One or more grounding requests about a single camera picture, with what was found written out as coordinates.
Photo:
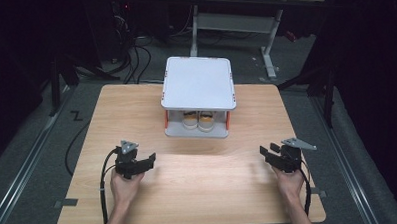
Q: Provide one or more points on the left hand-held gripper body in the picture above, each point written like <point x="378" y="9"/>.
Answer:
<point x="124" y="161"/>

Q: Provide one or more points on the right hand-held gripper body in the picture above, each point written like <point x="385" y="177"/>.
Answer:
<point x="289" y="157"/>

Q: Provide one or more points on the white child's sneaker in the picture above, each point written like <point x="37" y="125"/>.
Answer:
<point x="206" y="121"/>
<point x="190" y="120"/>

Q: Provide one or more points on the white two-tier shoe rack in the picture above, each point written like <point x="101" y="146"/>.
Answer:
<point x="199" y="85"/>

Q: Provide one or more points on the person's right hand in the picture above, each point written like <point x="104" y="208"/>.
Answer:
<point x="289" y="185"/>

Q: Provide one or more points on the person's left hand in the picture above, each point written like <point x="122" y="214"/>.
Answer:
<point x="124" y="191"/>

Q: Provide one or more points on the grey tape strip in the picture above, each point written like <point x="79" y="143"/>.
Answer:
<point x="66" y="203"/>
<point x="319" y="193"/>

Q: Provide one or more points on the black metal stand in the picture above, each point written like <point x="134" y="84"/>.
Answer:
<point x="327" y="97"/>
<point x="54" y="83"/>

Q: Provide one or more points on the background desk with white legs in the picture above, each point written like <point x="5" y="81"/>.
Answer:
<point x="236" y="22"/>

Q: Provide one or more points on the black computer tower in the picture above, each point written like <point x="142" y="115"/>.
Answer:
<point x="122" y="28"/>

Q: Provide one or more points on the metal floor rail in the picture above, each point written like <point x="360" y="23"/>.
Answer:
<point x="25" y="164"/>
<point x="345" y="160"/>

